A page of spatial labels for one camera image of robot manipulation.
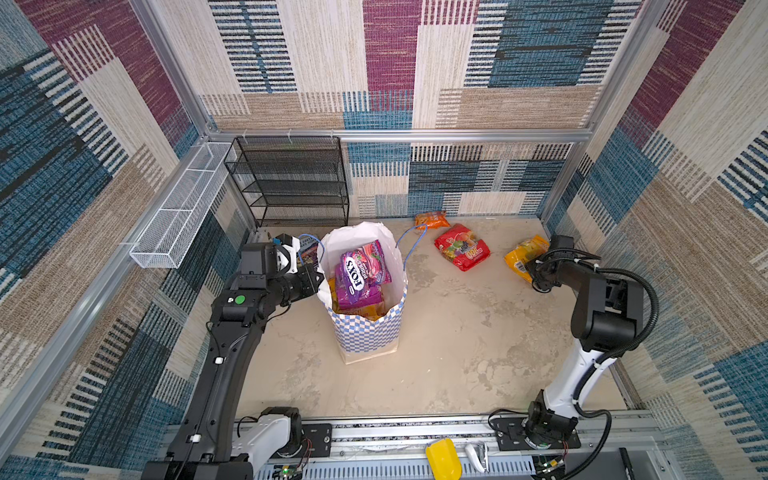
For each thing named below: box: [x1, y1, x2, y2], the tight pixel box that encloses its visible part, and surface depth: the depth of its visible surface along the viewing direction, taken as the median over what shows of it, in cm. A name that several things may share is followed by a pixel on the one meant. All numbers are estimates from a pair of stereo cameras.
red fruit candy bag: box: [434, 224, 490, 272], surface depth 108 cm
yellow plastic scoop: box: [425, 438, 462, 480], surface depth 72 cm
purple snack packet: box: [336, 240, 392, 302], surface depth 84 cm
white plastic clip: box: [464, 442, 489, 473], surface depth 71 cm
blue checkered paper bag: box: [316, 222, 408, 365], surface depth 77 cm
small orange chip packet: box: [414, 211, 451, 228], surface depth 117 cm
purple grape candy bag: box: [335, 248, 392, 310], surface depth 84 cm
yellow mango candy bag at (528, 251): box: [503, 235, 550, 283], surface depth 105 cm
